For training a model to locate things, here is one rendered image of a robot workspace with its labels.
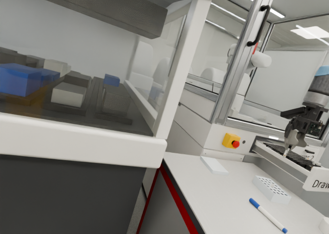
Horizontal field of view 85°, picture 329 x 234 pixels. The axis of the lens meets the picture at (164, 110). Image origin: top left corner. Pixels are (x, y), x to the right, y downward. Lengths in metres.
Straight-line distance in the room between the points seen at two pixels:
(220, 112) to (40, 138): 0.77
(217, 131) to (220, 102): 0.16
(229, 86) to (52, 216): 0.92
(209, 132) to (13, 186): 0.81
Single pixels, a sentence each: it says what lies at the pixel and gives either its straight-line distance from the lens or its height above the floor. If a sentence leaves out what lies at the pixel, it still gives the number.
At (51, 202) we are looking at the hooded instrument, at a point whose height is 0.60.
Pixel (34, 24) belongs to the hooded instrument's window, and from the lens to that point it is 0.55.
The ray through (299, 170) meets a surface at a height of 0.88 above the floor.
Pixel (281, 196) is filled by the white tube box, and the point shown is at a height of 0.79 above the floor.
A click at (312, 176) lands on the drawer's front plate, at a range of 1.03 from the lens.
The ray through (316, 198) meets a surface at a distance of 3.04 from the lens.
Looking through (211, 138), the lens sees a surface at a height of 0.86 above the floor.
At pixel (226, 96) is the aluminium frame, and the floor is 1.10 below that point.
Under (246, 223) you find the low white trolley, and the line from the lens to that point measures 0.70.
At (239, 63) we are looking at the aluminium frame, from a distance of 0.99.
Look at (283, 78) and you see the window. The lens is 1.24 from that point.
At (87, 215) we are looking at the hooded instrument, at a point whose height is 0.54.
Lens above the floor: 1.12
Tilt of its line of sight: 11 degrees down
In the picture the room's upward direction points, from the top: 17 degrees clockwise
